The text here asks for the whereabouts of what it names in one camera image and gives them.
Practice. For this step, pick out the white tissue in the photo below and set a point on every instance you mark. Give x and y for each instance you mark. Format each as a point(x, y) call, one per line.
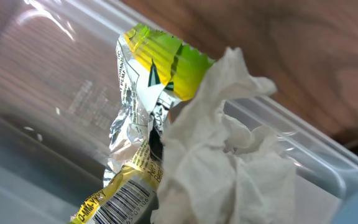
point(217, 170)

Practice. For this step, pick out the clear plastic waste bin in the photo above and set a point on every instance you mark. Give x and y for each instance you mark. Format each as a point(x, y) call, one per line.
point(59, 95)

